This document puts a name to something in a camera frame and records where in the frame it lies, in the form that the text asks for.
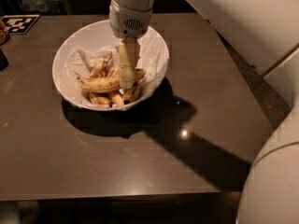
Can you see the banana lower middle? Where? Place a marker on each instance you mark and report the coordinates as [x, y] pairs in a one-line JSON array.
[[116, 98]]

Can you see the banana lower left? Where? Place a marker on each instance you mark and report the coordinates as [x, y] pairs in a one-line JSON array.
[[98, 99]]

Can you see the banana upper left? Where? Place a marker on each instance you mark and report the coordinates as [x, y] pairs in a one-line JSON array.
[[100, 69]]

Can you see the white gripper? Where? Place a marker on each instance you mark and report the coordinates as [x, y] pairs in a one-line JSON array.
[[128, 22]]

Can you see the banana upper right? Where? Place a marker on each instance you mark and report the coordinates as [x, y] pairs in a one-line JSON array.
[[113, 70]]

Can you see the brown object left edge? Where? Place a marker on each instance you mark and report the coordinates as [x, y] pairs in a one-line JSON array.
[[4, 35]]

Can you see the white bowl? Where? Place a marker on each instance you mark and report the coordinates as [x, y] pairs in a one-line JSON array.
[[86, 69]]

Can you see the black white fiducial marker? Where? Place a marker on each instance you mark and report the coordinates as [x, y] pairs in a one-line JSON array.
[[19, 24]]

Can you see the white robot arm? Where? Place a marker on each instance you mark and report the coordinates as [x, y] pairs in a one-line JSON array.
[[266, 33]]

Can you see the dark object left edge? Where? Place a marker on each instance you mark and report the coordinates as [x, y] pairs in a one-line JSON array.
[[3, 61]]

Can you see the large top banana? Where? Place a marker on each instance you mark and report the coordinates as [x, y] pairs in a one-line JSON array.
[[105, 84]]

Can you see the white paper liner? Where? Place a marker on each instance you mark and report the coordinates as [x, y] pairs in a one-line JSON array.
[[79, 53]]

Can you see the banana lower right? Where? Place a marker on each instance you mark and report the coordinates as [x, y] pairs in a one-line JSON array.
[[131, 95]]

